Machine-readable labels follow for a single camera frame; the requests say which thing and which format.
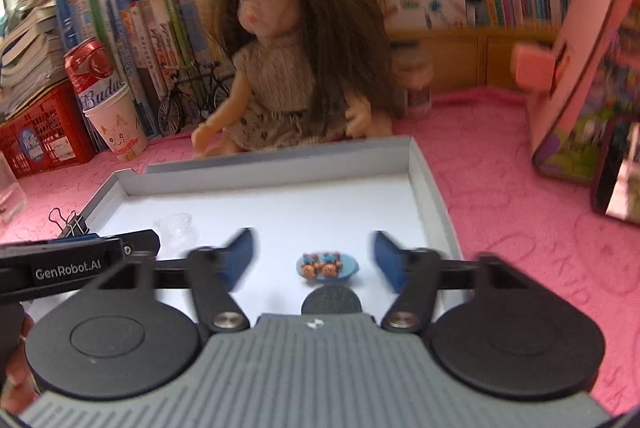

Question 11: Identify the doll with brown hair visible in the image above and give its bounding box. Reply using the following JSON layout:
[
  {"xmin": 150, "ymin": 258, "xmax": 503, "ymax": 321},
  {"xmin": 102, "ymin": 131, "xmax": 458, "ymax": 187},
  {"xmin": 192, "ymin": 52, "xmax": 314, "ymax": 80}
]
[{"xmin": 191, "ymin": 0, "xmax": 393, "ymax": 159}]

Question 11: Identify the black disc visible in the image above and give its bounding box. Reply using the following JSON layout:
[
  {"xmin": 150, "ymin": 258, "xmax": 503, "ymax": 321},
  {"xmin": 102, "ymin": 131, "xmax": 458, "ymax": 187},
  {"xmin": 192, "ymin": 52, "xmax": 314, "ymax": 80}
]
[{"xmin": 300, "ymin": 286, "xmax": 362, "ymax": 316}]

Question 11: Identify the red beer can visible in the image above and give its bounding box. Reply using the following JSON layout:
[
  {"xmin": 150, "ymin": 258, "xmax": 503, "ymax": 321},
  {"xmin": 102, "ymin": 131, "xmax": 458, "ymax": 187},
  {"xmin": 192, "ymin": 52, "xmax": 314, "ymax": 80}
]
[{"xmin": 64, "ymin": 38, "xmax": 128, "ymax": 109}]

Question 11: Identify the small black binder clip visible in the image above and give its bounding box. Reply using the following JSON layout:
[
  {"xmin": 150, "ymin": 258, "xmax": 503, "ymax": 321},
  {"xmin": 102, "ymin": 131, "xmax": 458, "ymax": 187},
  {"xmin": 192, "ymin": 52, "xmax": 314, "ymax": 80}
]
[{"xmin": 48, "ymin": 208, "xmax": 91, "ymax": 239}]

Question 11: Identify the stack of lying books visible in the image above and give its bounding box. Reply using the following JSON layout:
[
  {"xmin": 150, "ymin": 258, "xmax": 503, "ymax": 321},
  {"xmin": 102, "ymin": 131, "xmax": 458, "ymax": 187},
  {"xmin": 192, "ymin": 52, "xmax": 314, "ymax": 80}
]
[{"xmin": 0, "ymin": 0, "xmax": 76, "ymax": 123}]

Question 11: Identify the person's left hand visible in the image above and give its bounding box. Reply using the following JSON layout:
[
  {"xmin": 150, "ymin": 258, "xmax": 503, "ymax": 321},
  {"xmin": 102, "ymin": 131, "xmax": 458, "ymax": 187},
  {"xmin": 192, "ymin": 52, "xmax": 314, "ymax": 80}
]
[{"xmin": 0, "ymin": 339, "xmax": 43, "ymax": 415}]

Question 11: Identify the large red plastic basket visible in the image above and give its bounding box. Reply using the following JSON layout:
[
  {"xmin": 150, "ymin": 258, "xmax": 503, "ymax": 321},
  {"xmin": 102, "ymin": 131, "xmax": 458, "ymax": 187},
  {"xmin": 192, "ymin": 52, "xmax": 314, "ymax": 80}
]
[{"xmin": 0, "ymin": 82, "xmax": 98, "ymax": 179}]

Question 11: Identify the clear glass mug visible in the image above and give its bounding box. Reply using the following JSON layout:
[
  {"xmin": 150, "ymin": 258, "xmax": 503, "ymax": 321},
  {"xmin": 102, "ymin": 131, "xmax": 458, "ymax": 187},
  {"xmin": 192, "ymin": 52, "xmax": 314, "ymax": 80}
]
[{"xmin": 0, "ymin": 153, "xmax": 27, "ymax": 223}]

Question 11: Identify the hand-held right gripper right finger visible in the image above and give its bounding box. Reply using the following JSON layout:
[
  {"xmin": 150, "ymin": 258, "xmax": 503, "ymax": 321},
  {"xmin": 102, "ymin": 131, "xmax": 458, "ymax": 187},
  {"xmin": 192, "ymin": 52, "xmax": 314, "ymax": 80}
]
[{"xmin": 370, "ymin": 230, "xmax": 533, "ymax": 334}]

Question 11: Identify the black toy bicycle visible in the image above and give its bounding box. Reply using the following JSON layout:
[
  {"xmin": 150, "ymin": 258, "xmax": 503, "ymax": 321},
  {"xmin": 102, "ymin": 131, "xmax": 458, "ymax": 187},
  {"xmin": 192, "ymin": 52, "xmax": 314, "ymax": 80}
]
[{"xmin": 157, "ymin": 62, "xmax": 236, "ymax": 137}]

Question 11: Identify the black smartphone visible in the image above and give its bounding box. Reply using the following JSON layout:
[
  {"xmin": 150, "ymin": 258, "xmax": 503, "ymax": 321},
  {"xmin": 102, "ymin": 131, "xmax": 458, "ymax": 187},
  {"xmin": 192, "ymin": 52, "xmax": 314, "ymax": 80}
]
[{"xmin": 591, "ymin": 118, "xmax": 640, "ymax": 226}]

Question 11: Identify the clear plastic dome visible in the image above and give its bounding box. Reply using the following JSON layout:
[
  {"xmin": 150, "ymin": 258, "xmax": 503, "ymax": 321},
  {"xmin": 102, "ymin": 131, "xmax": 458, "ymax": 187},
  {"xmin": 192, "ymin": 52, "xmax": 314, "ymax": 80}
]
[{"xmin": 152, "ymin": 213, "xmax": 197, "ymax": 253}]

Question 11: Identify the pink house shaped box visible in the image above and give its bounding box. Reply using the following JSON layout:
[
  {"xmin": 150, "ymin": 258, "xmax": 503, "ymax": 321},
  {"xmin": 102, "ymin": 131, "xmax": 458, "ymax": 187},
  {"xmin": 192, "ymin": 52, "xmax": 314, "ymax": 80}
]
[{"xmin": 511, "ymin": 0, "xmax": 640, "ymax": 183}]

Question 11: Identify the wooden drawer unit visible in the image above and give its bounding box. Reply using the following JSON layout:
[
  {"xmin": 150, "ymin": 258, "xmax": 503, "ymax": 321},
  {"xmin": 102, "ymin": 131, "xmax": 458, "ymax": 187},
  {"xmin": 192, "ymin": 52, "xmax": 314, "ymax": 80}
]
[{"xmin": 387, "ymin": 25, "xmax": 563, "ymax": 96}]

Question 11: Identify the blue bear hair clip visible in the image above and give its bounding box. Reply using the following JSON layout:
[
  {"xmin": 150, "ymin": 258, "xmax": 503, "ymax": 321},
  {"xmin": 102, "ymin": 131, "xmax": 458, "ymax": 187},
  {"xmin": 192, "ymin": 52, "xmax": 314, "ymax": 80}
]
[{"xmin": 297, "ymin": 252, "xmax": 361, "ymax": 281}]

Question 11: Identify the white cat paper cup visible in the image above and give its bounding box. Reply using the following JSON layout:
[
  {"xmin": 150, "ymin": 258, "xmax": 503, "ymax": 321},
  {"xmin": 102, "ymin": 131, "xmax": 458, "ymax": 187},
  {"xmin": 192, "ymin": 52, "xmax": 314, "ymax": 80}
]
[{"xmin": 82, "ymin": 82, "xmax": 149, "ymax": 159}]

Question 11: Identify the small brown jar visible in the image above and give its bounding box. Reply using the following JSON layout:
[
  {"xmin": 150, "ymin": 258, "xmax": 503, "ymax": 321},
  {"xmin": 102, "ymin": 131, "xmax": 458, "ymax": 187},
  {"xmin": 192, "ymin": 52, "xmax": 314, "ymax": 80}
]
[{"xmin": 395, "ymin": 50, "xmax": 435, "ymax": 119}]

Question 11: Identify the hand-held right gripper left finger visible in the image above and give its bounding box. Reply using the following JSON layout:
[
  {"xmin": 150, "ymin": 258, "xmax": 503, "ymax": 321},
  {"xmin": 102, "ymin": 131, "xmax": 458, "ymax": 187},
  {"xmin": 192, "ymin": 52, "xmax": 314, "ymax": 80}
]
[{"xmin": 92, "ymin": 228, "xmax": 258, "ymax": 334}]

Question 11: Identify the white cardboard box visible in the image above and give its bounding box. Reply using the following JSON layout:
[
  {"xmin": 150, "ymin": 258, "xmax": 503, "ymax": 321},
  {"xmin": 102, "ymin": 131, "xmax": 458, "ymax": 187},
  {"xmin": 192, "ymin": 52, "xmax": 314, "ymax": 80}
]
[{"xmin": 75, "ymin": 135, "xmax": 465, "ymax": 319}]

